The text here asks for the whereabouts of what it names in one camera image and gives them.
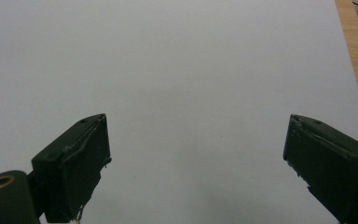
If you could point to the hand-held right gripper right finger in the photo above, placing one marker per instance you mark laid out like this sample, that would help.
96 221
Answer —
332 168

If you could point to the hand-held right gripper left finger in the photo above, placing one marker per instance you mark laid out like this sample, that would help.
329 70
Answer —
71 168

